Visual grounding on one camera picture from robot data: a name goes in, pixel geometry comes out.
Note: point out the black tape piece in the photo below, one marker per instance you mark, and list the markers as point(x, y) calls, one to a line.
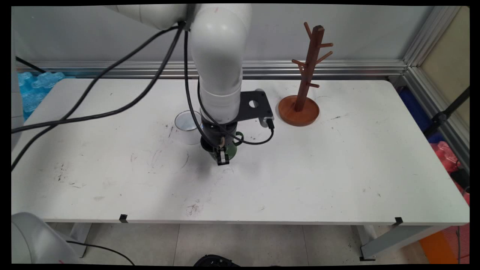
point(123, 218)
point(398, 221)

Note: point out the orange object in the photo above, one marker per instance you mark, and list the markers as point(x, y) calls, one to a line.
point(437, 249)

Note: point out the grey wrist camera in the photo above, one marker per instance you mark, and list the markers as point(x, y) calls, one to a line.
point(267, 122)

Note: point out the aluminium frame post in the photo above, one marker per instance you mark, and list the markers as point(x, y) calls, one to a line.
point(427, 37)

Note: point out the red plastic package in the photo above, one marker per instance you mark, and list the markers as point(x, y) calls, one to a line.
point(444, 155)

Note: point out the grey rounded device housing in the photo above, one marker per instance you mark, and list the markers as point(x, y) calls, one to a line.
point(33, 240)

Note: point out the grey table leg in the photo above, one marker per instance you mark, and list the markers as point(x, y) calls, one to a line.
point(80, 236)
point(393, 240)

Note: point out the brown wooden mug tree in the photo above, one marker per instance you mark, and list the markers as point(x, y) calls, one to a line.
point(299, 112)

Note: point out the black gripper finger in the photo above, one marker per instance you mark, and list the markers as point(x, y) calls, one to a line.
point(223, 157)

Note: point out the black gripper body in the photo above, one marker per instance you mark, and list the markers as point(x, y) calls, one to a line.
point(210, 140)

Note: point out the long aluminium frame rail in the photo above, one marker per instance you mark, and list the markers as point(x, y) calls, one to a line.
point(356, 69)

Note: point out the short aluminium frame rail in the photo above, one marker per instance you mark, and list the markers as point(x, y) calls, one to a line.
point(416, 80)

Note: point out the black tripod stand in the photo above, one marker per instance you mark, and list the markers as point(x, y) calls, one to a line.
point(440, 118)

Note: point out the white enamel mug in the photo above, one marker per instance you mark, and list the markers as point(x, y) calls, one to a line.
point(183, 120)

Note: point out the green enamel mug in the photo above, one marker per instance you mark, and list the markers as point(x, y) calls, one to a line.
point(233, 150)

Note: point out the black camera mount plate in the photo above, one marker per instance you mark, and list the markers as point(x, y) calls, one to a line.
point(262, 108)

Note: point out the blue bubble wrap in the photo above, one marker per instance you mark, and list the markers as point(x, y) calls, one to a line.
point(33, 93)

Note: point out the blue box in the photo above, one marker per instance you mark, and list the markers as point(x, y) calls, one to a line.
point(412, 108)

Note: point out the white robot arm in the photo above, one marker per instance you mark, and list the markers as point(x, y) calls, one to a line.
point(219, 56)

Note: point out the black rounded floor object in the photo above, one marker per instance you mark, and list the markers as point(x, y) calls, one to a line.
point(215, 260)

